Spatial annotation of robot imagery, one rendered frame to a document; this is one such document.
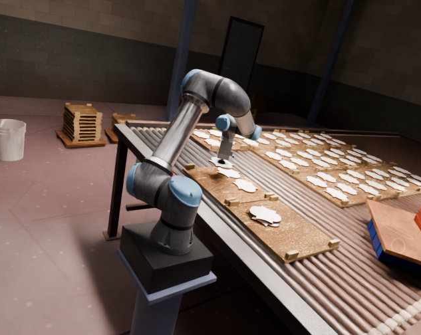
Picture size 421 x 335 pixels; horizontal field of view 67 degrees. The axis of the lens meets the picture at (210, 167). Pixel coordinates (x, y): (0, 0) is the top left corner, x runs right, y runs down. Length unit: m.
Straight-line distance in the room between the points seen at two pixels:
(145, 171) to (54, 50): 5.37
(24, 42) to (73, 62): 0.79
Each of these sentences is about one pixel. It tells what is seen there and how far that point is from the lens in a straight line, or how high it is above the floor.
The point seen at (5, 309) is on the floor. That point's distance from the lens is 2.29.
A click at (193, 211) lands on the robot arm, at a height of 1.12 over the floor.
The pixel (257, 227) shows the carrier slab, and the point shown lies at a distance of 1.43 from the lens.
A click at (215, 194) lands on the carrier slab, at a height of 0.94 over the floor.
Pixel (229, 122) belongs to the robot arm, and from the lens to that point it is 1.55.
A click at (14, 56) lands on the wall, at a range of 6.28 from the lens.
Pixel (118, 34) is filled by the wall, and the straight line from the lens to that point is 6.62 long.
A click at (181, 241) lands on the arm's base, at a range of 1.09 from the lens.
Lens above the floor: 1.65
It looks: 22 degrees down
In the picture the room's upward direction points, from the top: 13 degrees clockwise
